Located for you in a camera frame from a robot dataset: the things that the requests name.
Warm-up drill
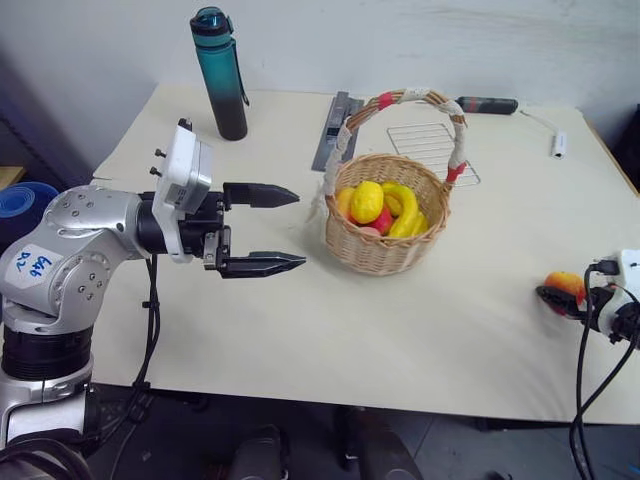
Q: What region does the yellow lemon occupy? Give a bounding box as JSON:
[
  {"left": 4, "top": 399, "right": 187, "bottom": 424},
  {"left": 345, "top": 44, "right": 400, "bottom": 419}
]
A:
[{"left": 349, "top": 180, "right": 386, "bottom": 225}]

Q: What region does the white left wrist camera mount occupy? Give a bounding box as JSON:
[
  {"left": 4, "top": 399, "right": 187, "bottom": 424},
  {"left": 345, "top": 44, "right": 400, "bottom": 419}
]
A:
[{"left": 149, "top": 118, "right": 215, "bottom": 265}]

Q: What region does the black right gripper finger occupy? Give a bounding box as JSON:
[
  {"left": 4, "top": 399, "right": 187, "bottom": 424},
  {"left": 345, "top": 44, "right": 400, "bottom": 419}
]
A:
[{"left": 535, "top": 284, "right": 584, "bottom": 318}]

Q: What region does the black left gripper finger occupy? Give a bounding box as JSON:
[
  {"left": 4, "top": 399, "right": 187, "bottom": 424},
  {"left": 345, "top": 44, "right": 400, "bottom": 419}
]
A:
[
  {"left": 218, "top": 251, "right": 308, "bottom": 280},
  {"left": 222, "top": 181, "right": 302, "bottom": 210}
]

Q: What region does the red apple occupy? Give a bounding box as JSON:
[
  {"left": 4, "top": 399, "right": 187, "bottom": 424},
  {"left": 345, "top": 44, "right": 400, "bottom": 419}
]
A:
[{"left": 348, "top": 207, "right": 395, "bottom": 236}]

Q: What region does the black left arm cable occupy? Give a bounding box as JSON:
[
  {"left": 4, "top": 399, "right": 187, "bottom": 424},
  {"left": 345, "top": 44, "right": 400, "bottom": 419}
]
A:
[{"left": 84, "top": 252, "right": 162, "bottom": 451}]

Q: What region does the white adapter with cable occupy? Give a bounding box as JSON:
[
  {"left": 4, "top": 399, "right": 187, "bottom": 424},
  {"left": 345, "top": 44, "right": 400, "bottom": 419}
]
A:
[{"left": 519, "top": 109, "right": 572, "bottom": 161}]

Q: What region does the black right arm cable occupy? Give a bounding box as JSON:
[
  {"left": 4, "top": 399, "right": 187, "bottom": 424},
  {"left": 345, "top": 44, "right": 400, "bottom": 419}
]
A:
[{"left": 568, "top": 259, "right": 640, "bottom": 480}]

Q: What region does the yellow banana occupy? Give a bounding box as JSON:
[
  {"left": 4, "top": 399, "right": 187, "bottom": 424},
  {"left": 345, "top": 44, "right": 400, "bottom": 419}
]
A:
[{"left": 382, "top": 182, "right": 431, "bottom": 239}]

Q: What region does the metal wire rack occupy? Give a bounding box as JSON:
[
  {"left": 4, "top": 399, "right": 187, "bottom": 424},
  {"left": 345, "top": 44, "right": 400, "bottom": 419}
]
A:
[{"left": 386, "top": 123, "right": 483, "bottom": 188}]

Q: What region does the wooden board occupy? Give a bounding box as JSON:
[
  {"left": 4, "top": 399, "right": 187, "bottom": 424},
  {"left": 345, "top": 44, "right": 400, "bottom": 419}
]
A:
[{"left": 0, "top": 163, "right": 27, "bottom": 190}]

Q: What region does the cream table cover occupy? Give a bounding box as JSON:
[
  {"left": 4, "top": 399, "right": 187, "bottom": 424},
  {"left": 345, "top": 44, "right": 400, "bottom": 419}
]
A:
[{"left": 91, "top": 83, "right": 640, "bottom": 426}]

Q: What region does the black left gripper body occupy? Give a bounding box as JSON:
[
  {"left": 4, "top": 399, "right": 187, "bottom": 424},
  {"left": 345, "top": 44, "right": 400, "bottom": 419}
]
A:
[{"left": 177, "top": 189, "right": 234, "bottom": 272}]

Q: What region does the wicker basket with handle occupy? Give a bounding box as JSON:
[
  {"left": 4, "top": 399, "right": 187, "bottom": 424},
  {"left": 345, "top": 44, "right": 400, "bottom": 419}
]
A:
[{"left": 314, "top": 87, "right": 471, "bottom": 277}]

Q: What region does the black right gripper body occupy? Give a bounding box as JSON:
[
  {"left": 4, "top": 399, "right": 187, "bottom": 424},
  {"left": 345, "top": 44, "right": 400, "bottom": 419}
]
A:
[{"left": 569, "top": 292, "right": 607, "bottom": 332}]

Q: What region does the red and yellow peach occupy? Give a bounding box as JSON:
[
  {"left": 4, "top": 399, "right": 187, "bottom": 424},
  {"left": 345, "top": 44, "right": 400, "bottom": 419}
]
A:
[{"left": 544, "top": 269, "right": 587, "bottom": 307}]

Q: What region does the black and red cylinder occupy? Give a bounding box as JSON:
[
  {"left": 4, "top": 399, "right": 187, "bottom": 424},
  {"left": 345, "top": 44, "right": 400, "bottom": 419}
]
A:
[{"left": 456, "top": 96, "right": 520, "bottom": 116}]

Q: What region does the teal water bottle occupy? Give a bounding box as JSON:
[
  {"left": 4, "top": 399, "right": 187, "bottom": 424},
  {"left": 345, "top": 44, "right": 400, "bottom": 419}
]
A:
[{"left": 188, "top": 5, "right": 251, "bottom": 142}]

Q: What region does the orange yellow fruit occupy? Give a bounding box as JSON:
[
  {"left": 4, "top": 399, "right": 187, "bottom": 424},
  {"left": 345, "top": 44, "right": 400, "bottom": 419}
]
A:
[{"left": 335, "top": 187, "right": 357, "bottom": 220}]

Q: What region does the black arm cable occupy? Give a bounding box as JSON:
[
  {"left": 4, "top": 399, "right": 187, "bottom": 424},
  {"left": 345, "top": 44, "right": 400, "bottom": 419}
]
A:
[
  {"left": 84, "top": 252, "right": 162, "bottom": 451},
  {"left": 568, "top": 259, "right": 640, "bottom": 480}
]

